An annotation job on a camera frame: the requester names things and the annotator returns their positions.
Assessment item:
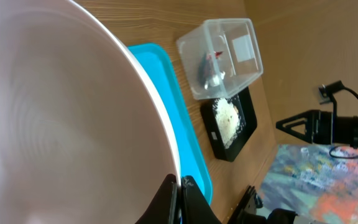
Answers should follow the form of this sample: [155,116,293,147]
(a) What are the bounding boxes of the teal plastic serving tray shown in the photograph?
[129,43,213,203]

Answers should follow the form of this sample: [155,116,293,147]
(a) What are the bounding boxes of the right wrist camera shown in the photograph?
[318,81,344,105]

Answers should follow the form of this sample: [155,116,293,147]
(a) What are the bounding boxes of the clear plastic bin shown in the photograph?
[176,18,264,100]

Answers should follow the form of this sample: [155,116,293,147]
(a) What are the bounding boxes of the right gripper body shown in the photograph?
[306,110,333,145]

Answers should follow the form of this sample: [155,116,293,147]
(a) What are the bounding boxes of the black plastic tray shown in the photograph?
[200,88,257,162]

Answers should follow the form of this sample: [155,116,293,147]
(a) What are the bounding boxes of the large white plate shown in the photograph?
[0,1,180,223]

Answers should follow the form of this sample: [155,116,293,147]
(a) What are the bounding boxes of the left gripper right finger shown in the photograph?
[181,175,221,224]

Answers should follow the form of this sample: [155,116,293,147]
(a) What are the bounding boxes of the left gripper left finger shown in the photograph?
[135,174,180,224]

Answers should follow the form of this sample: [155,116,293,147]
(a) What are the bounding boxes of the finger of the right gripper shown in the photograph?
[276,110,313,143]

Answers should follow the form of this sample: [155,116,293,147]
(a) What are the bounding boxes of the colourful patterned floor mat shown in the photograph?
[257,145,358,223]

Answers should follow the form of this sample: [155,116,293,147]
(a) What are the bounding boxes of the red snack wrapper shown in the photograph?
[198,54,226,90]

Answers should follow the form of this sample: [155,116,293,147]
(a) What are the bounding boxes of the pile of rice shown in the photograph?
[213,95,246,149]

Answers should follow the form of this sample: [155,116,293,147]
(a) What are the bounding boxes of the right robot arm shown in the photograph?
[276,81,358,148]

